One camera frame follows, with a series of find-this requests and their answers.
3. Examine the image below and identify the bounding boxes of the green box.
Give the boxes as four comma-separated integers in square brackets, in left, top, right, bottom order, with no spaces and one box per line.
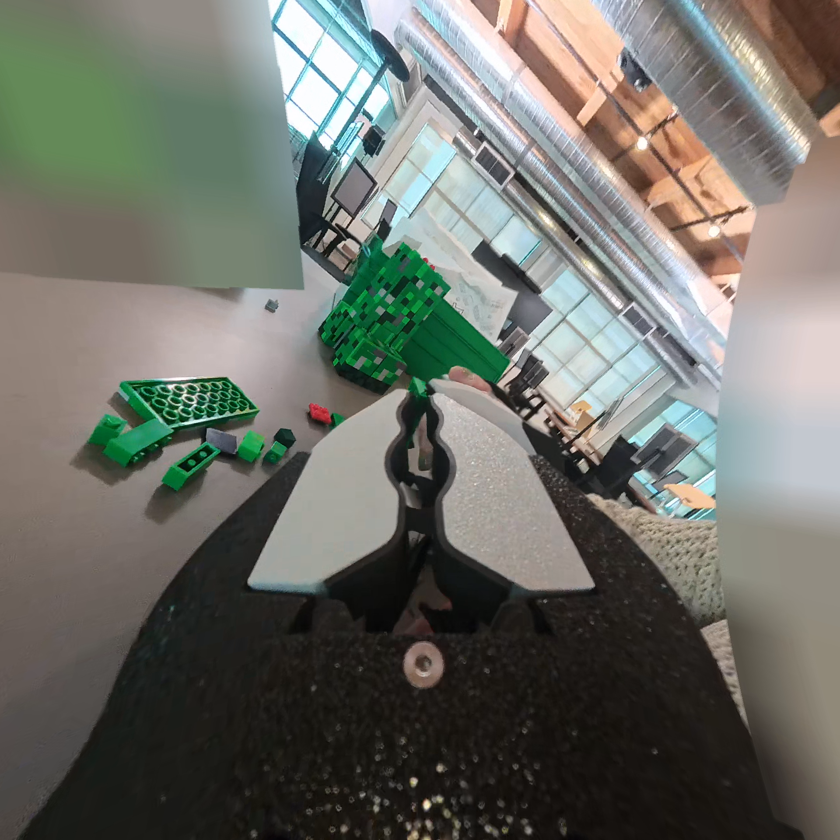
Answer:
[394,295,511,376]

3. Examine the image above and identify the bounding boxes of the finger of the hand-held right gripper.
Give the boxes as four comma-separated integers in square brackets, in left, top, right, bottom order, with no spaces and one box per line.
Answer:
[430,377,540,455]

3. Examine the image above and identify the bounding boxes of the person's right forearm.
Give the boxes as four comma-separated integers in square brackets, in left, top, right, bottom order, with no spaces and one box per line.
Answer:
[586,491,728,627]

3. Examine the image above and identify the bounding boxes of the black mesh office chair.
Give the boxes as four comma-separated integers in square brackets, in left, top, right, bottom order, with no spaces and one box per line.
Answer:
[508,348,551,409]

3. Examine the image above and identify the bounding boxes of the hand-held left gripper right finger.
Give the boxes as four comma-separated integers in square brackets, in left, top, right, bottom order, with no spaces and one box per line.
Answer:
[420,394,598,634]

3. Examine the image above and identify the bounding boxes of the tiny green lego piece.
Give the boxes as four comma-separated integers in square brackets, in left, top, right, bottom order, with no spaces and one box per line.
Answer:
[406,375,432,450]

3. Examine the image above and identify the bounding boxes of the scattered loose green lego bricks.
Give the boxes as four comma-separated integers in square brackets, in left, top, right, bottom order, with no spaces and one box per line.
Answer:
[87,413,298,492]

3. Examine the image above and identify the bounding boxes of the large silver ventilation duct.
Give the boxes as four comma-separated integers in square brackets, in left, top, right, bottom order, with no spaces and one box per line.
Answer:
[613,0,829,206]

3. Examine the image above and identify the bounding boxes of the large mottled green lego build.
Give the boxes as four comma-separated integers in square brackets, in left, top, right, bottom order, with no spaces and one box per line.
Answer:
[318,241,454,396]

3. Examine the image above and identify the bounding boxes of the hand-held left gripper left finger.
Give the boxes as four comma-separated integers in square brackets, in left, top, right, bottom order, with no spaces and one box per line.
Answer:
[247,387,431,632]

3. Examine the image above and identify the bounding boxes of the wide green lego plate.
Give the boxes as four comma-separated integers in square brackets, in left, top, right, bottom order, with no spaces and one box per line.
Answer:
[119,376,261,432]

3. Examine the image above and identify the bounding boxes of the monitor on floor stand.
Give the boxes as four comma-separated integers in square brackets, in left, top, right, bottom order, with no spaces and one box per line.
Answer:
[331,161,378,217]

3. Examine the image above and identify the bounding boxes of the white duct vent grille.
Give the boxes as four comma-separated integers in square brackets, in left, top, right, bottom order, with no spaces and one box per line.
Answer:
[472,141,517,189]

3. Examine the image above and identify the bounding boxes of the person's right hand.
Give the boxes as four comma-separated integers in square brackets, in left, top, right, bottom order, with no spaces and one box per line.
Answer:
[448,365,504,396]

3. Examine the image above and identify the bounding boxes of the white paper bags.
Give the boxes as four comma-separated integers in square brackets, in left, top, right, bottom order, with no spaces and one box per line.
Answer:
[381,217,522,339]

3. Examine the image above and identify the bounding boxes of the black floor lamp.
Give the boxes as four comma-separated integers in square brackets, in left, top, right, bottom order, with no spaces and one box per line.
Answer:
[341,28,413,172]

